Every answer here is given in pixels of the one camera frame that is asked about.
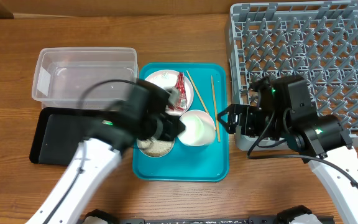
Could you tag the black plastic tray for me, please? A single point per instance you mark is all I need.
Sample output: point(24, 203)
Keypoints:
point(58, 132)

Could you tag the spilled rice grains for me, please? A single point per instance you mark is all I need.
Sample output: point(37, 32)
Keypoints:
point(157, 147)

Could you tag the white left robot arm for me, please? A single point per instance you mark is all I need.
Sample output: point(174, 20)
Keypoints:
point(94, 159)

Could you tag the large white plate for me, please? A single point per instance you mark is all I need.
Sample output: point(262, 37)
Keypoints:
point(167, 79)

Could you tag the red sauce packet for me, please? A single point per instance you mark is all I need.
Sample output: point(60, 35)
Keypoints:
point(181, 104)

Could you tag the wooden chopstick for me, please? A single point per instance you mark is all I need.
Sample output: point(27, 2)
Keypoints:
point(215, 110)
point(204, 93)

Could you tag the grey white bowl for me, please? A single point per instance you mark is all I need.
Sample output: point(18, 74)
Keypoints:
point(155, 149)

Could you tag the grey dish rack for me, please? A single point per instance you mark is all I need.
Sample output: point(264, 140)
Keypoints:
point(317, 40)

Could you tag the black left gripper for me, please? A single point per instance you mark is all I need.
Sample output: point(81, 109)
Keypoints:
point(176, 125)

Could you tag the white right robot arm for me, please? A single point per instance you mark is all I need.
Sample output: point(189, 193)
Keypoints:
point(284, 113)

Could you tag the clear plastic bin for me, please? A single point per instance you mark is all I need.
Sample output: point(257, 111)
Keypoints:
point(62, 74)

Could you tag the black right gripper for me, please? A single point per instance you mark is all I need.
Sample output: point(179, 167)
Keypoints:
point(247, 112)

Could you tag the teal serving tray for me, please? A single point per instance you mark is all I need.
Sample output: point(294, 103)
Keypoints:
point(187, 163)

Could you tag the pink white bowl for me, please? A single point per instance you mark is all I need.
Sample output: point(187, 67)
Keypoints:
point(199, 128)

